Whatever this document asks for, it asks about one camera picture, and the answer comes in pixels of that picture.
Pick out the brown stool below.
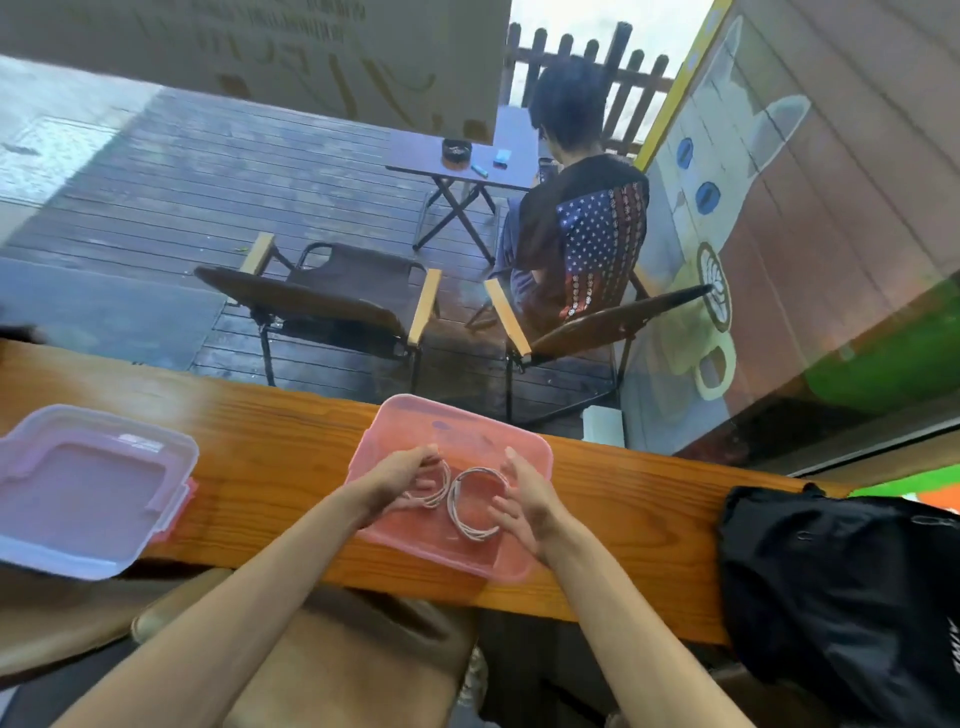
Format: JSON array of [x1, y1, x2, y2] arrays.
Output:
[[131, 569, 481, 728], [603, 663, 849, 728]]

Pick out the dark wooden picket fence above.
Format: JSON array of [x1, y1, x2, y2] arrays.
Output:
[[498, 20, 676, 157]]

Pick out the white cable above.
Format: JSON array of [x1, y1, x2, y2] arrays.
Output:
[[446, 466, 511, 543], [404, 457, 453, 511]]

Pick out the wooden partition with cat painting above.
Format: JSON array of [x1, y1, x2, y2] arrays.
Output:
[[618, 0, 960, 466]]

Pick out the person's right hand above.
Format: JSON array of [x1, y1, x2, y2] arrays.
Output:
[[487, 446, 579, 568]]

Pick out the black backpack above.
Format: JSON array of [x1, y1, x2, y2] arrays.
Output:
[[716, 483, 960, 728]]

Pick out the pink plastic container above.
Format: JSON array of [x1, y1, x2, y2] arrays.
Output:
[[344, 393, 555, 585]]

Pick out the clear container lid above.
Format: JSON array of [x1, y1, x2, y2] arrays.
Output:
[[0, 404, 200, 583]]

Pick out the green and orange printed stand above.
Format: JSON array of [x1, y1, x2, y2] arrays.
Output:
[[851, 463, 960, 515]]

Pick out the person's right forearm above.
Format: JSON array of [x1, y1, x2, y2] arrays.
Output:
[[541, 517, 755, 728]]

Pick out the person's left forearm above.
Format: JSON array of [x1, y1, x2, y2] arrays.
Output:
[[52, 487, 376, 728]]

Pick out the dark folding chair wooden armrests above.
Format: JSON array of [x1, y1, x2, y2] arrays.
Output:
[[464, 269, 714, 429], [193, 230, 444, 391]]

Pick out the person's white shoe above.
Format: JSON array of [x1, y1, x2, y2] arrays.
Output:
[[455, 646, 490, 710]]

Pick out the dark folding outdoor table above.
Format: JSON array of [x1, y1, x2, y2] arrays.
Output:
[[384, 104, 543, 265]]

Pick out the person's left hand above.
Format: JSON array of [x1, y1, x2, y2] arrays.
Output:
[[341, 443, 444, 530]]

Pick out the small white box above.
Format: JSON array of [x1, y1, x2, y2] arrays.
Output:
[[581, 404, 626, 448]]

